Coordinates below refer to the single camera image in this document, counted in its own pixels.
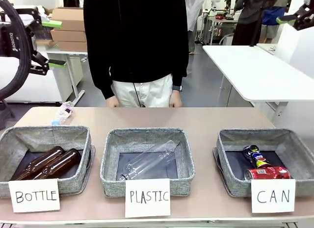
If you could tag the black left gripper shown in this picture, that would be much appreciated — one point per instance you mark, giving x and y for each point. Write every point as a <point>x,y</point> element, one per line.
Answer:
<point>11,41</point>

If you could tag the small labelled water bottle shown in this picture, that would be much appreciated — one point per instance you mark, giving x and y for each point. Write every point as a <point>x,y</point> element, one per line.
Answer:
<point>64,112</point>

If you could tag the brown glass bottle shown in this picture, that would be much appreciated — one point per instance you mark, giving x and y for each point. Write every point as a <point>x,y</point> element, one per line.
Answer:
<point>63,161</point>
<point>39,163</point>

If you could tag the blue crushed soda can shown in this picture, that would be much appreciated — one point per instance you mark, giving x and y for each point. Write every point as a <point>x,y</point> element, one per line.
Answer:
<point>255,155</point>

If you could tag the large clear plastic bottle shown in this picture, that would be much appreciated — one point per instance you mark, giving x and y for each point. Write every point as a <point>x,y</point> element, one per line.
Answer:
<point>152,159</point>

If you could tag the red crushed soda can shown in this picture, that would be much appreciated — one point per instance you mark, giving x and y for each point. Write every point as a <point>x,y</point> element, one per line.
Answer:
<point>269,173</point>

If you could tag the person right forearm black sleeve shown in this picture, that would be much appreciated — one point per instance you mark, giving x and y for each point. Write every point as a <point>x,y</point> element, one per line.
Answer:
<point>104,83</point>

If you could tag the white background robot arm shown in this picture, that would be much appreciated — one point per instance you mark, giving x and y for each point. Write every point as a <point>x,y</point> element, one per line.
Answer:
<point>216,0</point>

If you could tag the person left forearm black sleeve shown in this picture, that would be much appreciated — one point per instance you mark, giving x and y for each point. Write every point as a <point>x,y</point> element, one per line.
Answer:
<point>180,73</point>

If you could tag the grey fabric basket bottle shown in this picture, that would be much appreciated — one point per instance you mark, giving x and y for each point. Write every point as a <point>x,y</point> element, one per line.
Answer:
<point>73,139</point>

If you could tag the grey fabric basket can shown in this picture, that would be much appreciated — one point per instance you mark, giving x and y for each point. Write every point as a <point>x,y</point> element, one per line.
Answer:
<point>282,142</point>

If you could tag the grey fabric basket plastic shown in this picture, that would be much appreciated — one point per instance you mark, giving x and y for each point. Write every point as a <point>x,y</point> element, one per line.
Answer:
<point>147,137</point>

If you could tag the white paper sign can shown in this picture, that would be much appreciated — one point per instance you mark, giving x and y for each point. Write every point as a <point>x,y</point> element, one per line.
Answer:
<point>272,196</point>

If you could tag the person right hand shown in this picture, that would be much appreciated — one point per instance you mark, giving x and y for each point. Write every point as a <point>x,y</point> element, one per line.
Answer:
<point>112,102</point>

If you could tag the person left hand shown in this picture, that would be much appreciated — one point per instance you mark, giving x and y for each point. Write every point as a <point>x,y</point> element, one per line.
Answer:
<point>175,100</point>

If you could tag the purple plastic crate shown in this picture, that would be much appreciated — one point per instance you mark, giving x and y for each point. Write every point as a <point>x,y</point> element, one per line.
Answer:
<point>44,33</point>

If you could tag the flat closed cardboard box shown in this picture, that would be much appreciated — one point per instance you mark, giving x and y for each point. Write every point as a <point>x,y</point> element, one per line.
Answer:
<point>68,35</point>

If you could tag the wide closed cardboard box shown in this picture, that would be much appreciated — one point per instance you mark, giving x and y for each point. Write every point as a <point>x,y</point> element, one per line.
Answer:
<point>73,46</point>

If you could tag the white desk with metal legs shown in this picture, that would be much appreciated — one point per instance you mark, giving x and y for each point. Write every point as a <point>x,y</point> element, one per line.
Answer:
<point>73,66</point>

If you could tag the open cardboard box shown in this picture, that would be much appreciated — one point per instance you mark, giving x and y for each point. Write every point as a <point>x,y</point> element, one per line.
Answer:
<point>71,18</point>

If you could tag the bystander in blue shirt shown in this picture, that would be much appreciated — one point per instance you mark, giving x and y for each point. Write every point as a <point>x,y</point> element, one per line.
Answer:
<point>272,29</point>

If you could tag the bystander in dark coat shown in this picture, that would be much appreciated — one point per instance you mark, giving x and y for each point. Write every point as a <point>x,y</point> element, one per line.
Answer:
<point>247,17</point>

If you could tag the large white table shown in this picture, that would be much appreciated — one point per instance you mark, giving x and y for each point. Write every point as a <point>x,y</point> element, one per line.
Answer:
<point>257,71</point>

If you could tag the white chair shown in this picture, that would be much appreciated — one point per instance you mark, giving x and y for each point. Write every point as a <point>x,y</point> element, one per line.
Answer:
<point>227,39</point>

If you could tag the person in black sweater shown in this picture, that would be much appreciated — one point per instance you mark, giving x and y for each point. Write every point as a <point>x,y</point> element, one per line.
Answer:
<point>135,36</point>

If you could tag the cluttered background workbench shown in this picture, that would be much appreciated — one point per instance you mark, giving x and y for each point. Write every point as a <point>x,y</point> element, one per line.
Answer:
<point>220,22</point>

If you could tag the bystander in white coat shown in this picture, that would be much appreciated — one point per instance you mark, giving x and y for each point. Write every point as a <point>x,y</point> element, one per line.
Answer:
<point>193,17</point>

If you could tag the dark wristwatch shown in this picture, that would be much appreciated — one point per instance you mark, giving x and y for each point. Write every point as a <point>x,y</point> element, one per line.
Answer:
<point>177,88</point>

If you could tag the white paper sign bottle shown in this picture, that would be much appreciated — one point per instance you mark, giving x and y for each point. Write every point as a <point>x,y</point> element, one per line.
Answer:
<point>34,196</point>

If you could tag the white paper sign plastic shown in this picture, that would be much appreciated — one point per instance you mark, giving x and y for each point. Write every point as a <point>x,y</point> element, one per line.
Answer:
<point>147,197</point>

